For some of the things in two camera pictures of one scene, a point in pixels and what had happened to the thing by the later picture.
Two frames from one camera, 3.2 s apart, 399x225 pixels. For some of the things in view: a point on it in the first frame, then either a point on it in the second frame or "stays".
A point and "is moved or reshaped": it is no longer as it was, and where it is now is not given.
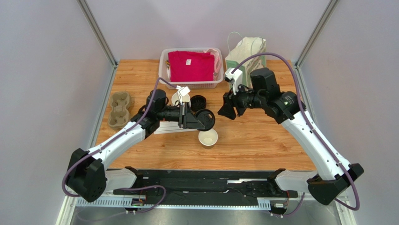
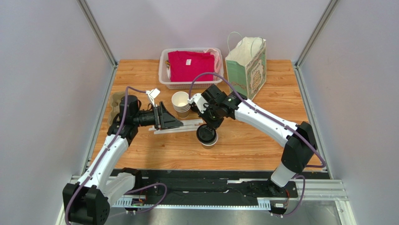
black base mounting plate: (207, 184) stays
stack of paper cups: (185, 98) stays
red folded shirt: (189, 66) stays
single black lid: (207, 117) is moved or reshaped
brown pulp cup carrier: (119, 112) stays
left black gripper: (188, 120) -> (163, 119)
